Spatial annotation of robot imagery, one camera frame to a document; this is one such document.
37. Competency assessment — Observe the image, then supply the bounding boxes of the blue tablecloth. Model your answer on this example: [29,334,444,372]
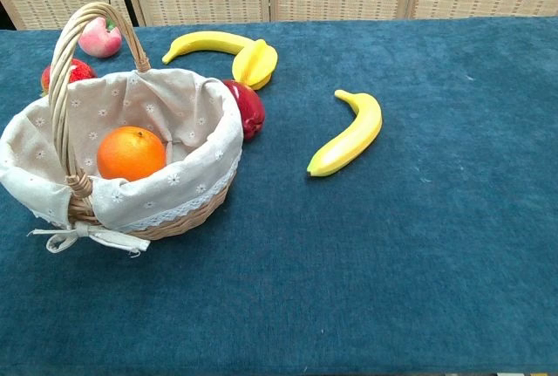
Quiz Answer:
[0,17,558,376]

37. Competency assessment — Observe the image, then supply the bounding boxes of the orange fruit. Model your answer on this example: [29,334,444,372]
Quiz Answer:
[96,126,167,182]

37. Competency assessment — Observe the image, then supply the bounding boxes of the pink peach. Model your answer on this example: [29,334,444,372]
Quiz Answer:
[78,17,123,59]

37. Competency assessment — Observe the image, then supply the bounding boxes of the red strawberry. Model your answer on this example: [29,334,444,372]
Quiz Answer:
[40,58,98,93]

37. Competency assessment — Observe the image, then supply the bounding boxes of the wicker basket with cloth liner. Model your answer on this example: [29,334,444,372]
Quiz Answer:
[0,2,244,259]

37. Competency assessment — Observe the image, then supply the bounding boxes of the red apple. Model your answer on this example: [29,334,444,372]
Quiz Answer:
[221,79,266,140]

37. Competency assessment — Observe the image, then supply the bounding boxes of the yellow plastic banana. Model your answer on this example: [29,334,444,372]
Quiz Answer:
[161,31,256,65]
[306,89,384,178]

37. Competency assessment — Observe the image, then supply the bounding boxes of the yellow starfruit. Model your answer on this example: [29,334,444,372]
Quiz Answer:
[231,38,279,91]

